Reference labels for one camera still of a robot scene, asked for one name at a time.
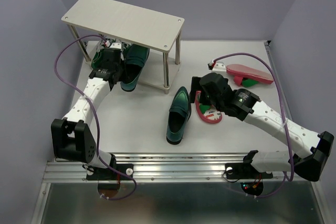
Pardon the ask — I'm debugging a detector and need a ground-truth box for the green canvas sneaker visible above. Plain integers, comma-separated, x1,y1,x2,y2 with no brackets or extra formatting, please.
91,37,111,69
116,41,132,59

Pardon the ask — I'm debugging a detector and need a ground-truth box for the colourful pink slide sandal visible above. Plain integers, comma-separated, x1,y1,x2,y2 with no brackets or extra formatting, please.
195,91,223,124

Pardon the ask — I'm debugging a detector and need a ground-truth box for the green leather loafer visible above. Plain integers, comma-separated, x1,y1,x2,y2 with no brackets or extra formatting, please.
120,44,150,92
166,86,192,145

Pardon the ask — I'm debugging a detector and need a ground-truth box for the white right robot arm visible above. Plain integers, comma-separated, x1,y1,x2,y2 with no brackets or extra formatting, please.
190,72,334,182

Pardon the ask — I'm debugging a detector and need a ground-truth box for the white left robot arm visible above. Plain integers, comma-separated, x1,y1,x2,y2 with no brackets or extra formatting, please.
51,43,124,179

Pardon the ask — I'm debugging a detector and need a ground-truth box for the white two-tier shoe shelf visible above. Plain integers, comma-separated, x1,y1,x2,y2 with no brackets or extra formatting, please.
61,0,185,94

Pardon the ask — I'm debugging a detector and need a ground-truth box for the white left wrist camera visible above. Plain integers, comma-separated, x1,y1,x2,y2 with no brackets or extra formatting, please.
108,41,123,51

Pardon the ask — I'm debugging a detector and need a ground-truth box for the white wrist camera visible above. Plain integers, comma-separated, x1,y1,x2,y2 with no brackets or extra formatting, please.
108,41,123,51
212,61,226,73

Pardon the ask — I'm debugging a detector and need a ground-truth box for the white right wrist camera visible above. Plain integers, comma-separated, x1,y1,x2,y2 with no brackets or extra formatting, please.
212,61,226,73

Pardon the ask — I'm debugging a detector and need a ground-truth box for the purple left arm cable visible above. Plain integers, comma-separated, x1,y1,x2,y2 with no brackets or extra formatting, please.
54,36,138,201

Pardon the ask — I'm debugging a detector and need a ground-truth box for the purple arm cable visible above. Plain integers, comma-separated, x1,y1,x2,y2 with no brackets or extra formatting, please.
54,36,138,201
208,52,295,199

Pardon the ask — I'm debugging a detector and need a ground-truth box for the aluminium mounting rail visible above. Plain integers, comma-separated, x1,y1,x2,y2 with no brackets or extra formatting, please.
46,152,320,183

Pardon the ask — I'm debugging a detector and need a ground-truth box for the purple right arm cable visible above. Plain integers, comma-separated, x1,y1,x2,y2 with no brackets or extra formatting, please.
208,52,295,199

